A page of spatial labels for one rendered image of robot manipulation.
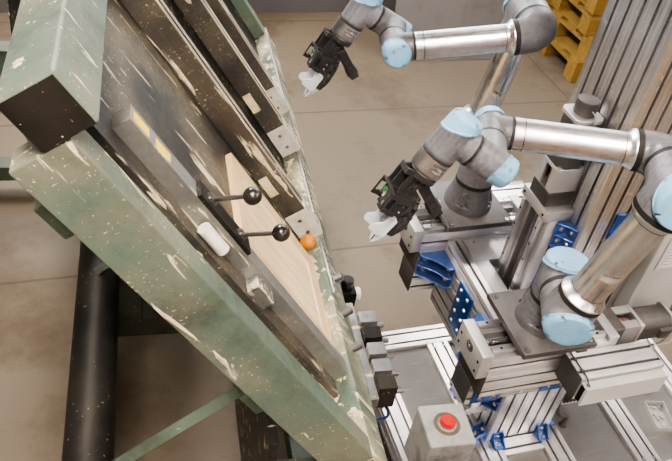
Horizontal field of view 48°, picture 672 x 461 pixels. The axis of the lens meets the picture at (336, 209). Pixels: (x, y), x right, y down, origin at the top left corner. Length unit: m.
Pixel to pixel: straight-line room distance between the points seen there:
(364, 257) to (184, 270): 2.43
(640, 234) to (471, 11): 3.96
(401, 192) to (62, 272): 2.19
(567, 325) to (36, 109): 1.27
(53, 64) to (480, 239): 1.65
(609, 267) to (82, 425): 1.36
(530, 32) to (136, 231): 1.25
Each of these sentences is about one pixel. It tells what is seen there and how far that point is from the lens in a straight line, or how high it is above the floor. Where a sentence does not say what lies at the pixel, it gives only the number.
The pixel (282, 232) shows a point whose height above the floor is 1.45.
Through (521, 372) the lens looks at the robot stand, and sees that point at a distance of 2.17.
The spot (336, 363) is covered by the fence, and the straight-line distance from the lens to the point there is 1.98.
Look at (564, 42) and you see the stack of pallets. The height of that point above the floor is 0.17.
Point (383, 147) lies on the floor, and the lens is 4.44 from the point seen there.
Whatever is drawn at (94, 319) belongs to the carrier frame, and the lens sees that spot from 2.36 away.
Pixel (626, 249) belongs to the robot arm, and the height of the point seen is 1.46.
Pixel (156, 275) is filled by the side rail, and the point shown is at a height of 1.55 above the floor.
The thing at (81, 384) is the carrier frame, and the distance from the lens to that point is 2.22.
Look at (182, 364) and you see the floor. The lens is 3.16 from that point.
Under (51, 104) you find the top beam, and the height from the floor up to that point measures 1.88.
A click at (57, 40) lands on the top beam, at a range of 1.15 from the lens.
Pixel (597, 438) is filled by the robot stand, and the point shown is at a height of 0.21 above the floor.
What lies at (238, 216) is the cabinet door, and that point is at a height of 1.29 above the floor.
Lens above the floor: 2.48
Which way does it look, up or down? 39 degrees down
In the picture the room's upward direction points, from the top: 10 degrees clockwise
